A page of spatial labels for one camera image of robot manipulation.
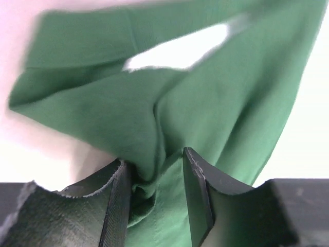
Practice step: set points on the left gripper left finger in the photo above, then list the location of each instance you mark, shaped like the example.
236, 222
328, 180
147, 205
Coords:
91, 212

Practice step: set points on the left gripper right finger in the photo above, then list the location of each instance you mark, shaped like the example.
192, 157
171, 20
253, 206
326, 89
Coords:
226, 212

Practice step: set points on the white and green t shirt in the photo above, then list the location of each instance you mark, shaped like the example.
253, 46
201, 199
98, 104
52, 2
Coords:
143, 82

